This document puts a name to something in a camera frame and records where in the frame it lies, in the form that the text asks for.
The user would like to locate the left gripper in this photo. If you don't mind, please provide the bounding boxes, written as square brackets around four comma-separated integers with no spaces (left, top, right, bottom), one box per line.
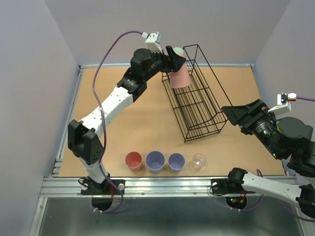
[142,45,185,82]

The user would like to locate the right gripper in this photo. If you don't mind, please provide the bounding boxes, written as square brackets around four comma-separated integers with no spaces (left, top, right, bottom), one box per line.
[221,97,283,158]

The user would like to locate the mint green plastic cup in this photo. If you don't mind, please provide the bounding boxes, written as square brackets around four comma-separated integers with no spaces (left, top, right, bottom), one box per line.
[173,47,184,55]

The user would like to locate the salmon pink plastic cup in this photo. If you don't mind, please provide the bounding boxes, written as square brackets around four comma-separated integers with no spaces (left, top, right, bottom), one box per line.
[169,63,190,89]

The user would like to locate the black wire dish rack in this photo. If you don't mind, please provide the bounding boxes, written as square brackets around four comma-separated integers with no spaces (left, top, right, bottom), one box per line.
[161,44,232,143]

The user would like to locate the large lavender plastic cup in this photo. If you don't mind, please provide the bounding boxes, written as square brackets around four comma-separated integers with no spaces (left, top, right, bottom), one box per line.
[145,151,165,174]

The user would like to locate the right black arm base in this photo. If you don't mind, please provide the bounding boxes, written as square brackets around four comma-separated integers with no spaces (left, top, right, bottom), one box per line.
[208,178,256,196]

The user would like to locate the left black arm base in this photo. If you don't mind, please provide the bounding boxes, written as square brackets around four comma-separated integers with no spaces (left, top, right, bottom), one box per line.
[78,177,120,196]

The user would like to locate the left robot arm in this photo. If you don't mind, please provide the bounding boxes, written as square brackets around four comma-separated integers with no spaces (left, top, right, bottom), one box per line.
[67,46,186,195]

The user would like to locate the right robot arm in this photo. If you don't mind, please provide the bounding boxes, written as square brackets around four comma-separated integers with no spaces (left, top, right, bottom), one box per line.
[222,99,315,218]

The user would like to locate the clear plastic cup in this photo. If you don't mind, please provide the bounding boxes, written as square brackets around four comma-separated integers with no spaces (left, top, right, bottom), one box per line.
[191,153,207,170]

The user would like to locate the small lavender plastic cup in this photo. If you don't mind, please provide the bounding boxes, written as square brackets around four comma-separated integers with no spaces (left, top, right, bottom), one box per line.
[168,153,186,173]

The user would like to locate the red plastic cup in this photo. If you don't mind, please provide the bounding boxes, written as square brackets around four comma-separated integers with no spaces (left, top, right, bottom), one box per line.
[125,151,143,172]

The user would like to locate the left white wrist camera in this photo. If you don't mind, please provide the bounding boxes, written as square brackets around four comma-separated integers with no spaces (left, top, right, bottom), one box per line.
[141,31,162,54]

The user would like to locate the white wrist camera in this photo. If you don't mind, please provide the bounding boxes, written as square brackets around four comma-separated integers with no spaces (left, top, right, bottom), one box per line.
[141,31,162,54]
[268,93,297,116]

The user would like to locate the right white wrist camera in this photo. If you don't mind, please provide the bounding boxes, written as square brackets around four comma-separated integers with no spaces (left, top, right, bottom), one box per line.
[268,93,297,116]

